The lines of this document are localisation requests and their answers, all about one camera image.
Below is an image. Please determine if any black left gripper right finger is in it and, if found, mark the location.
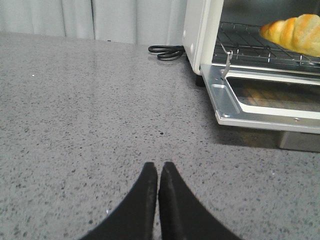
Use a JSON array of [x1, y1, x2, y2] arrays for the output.
[[158, 162, 239, 240]]

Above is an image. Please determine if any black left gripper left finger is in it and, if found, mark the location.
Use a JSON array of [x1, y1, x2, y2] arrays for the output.
[[82, 162, 158, 240]]

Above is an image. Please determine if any golden bread roll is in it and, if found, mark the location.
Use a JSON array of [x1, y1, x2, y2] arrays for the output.
[[259, 14, 320, 57]]

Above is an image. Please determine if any glass oven door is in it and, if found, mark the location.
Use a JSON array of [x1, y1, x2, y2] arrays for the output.
[[200, 64, 320, 134]]

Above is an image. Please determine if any black oven front-left foot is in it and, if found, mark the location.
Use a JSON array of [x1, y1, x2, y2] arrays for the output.
[[195, 75, 205, 87]]

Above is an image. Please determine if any white Toshiba toaster oven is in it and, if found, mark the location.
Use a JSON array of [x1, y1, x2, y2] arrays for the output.
[[182, 0, 320, 75]]

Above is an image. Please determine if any grey pleated curtain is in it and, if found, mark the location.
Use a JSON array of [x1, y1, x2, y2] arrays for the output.
[[0, 0, 187, 45]]

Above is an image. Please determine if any black power cable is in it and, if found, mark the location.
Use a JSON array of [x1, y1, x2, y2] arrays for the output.
[[147, 44, 185, 61]]

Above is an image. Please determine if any metal oven wire rack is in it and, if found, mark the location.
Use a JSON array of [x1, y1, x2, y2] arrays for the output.
[[212, 22, 320, 72]]

